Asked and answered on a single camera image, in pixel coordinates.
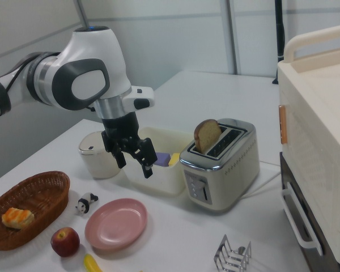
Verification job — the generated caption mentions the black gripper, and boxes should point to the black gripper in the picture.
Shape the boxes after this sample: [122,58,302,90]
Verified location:
[101,112,157,179]

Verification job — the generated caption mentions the orange glazed pastry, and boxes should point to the orange glazed pastry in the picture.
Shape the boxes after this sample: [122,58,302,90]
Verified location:
[1,207,35,230]

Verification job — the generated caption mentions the yellow foam block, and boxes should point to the yellow foam block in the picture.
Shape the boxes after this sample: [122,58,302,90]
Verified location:
[167,152,181,167]

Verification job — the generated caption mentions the white oven door handle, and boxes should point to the white oven door handle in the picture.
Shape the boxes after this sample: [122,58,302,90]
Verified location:
[280,184,324,256]

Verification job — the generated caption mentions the brown bread slice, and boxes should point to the brown bread slice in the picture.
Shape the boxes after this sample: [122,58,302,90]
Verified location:
[193,119,223,153]

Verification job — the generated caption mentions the white plastic container box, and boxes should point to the white plastic container box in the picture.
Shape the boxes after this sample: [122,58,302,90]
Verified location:
[121,126,192,197]

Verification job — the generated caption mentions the orange cabinet latch tab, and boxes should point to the orange cabinet latch tab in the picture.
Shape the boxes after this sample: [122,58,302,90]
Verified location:
[278,105,288,145]

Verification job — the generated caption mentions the metal toast rack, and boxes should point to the metal toast rack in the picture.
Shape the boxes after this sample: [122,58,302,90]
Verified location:
[213,234,252,272]

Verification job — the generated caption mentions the pink plate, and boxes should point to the pink plate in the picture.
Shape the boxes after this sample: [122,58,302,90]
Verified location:
[84,198,148,250]

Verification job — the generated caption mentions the white toaster power cable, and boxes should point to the white toaster power cable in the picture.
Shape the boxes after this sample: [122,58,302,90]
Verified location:
[240,160,283,199]

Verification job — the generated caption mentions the small white lidded bin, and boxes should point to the small white lidded bin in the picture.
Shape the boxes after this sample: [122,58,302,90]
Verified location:
[78,130,125,179]

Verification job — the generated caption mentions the black background pole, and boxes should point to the black background pole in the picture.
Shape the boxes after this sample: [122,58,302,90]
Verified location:
[273,0,286,84]

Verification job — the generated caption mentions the brown wicker basket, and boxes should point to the brown wicker basket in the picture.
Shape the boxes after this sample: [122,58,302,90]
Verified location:
[0,171,71,252]

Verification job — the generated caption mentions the red apple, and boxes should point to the red apple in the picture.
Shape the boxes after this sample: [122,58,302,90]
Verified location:
[50,227,80,258]

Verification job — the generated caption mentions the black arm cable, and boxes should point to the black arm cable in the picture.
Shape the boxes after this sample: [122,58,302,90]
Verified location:
[0,52,60,134]

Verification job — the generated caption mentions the purple foam block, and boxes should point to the purple foam block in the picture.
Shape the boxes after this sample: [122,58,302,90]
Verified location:
[154,152,171,167]

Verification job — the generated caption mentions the panda figurine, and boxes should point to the panda figurine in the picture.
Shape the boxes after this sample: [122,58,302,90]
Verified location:
[75,192,99,215]

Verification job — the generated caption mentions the yellow banana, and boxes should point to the yellow banana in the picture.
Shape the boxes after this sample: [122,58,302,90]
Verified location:
[83,254,103,272]

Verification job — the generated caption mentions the cream toy oven cabinet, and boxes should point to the cream toy oven cabinet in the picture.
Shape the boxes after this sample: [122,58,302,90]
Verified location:
[277,24,340,267]

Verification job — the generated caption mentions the cream and chrome toaster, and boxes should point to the cream and chrome toaster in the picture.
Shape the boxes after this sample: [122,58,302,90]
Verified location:
[178,118,261,214]

